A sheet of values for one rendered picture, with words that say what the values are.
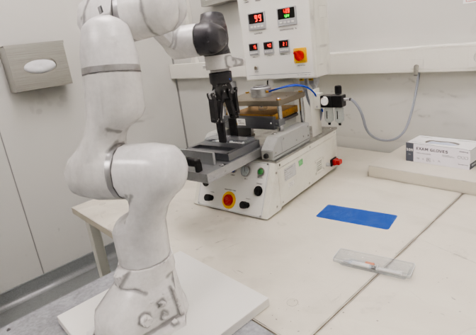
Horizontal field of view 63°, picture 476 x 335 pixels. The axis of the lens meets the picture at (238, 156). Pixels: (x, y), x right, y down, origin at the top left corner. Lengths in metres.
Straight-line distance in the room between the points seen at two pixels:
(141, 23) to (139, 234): 0.41
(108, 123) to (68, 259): 2.10
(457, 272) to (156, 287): 0.68
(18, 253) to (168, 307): 1.89
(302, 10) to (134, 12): 0.83
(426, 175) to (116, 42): 1.13
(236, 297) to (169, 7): 0.64
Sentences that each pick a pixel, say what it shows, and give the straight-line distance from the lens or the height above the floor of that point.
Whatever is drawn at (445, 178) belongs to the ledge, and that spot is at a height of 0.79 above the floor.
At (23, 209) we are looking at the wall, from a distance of 2.62.
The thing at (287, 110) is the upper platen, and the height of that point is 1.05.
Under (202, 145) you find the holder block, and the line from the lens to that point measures 1.35.
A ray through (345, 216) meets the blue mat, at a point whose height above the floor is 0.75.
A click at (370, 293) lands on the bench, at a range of 0.97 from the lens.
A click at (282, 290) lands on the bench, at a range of 0.98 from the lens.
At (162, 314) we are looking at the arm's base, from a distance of 0.88.
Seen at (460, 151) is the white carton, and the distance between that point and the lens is 1.56.
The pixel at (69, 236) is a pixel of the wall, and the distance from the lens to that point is 2.76.
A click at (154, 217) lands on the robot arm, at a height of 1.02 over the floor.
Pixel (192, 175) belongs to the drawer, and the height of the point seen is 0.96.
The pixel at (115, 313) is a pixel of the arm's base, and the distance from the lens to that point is 0.86.
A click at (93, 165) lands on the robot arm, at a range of 0.79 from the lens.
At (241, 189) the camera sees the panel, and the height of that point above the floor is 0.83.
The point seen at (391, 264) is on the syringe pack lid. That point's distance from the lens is 1.03.
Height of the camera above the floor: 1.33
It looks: 17 degrees down
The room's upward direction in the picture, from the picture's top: 8 degrees counter-clockwise
